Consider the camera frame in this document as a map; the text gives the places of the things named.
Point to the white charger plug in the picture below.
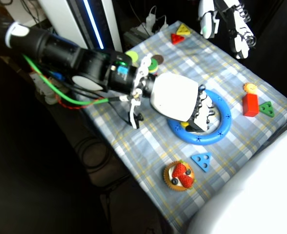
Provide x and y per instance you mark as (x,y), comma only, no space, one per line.
(161,23)

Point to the yellow triangle block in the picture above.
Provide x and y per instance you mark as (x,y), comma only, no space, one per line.
(183,30)

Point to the red rectangular block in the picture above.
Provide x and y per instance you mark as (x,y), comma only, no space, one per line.
(251,104)

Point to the blue plaid cloth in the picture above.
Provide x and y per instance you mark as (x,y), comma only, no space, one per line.
(143,156)

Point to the grey power strip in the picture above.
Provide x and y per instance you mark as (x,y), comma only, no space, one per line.
(133,35)

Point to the red triangle block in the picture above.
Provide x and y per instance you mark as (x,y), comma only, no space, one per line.
(176,38)

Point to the blue triangle block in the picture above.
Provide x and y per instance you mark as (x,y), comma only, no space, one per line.
(201,161)

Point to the white power adapter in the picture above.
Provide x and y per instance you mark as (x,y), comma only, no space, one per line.
(150,20)

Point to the white cabinet panel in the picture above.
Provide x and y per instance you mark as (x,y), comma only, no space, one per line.
(24,12)

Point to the white rounded robot body shell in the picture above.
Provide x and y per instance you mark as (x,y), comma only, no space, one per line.
(255,195)

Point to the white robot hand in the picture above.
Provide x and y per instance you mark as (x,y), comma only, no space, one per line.
(241,41)
(175,97)

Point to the green triangle block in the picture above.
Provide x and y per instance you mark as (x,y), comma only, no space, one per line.
(262,107)

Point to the white column with blue light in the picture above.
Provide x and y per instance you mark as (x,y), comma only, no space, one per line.
(65,19)

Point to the brown disc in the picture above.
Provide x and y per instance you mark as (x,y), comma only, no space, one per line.
(158,59)

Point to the toy fruit tart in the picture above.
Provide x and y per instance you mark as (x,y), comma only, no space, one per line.
(180,170)

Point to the yellow-green disc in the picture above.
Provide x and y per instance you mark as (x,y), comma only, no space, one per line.
(133,55)

